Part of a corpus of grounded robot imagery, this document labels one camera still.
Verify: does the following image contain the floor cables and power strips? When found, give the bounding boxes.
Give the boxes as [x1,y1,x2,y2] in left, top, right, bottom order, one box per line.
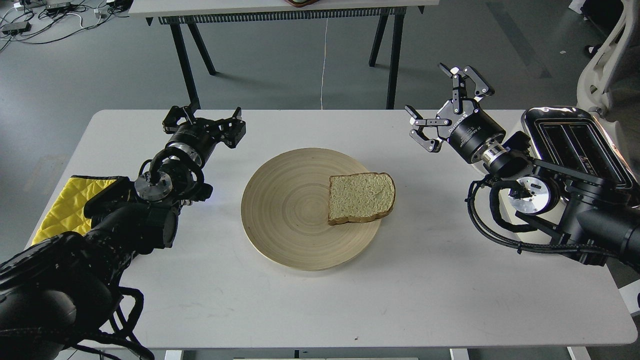
[0,0,135,53]

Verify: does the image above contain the yellow quilted cloth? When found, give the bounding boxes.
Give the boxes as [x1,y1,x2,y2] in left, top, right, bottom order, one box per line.
[29,175,128,246]

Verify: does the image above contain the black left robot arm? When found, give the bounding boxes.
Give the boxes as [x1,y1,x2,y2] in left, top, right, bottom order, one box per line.
[1,105,246,360]

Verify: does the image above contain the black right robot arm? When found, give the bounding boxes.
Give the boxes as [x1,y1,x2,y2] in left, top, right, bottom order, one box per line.
[405,63,639,272]

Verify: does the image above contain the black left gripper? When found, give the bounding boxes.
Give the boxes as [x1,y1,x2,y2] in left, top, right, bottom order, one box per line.
[162,105,246,158]

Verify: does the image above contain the cream chrome toaster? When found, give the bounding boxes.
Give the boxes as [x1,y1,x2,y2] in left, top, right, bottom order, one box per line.
[490,107,639,248]

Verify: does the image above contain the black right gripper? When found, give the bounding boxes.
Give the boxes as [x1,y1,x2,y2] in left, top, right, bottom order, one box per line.
[404,63,506,164]

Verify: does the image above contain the thin white hanging cable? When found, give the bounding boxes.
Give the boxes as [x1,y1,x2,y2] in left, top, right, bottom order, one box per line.
[320,18,329,110]

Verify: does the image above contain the round wooden plate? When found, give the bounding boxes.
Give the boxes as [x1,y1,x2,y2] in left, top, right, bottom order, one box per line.
[241,148,381,271]

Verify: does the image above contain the slice of bread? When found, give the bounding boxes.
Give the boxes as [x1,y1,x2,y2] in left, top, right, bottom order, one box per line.
[327,172,396,226]

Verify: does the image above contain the white background table black legs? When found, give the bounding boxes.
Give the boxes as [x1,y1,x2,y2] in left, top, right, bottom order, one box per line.
[128,0,439,110]

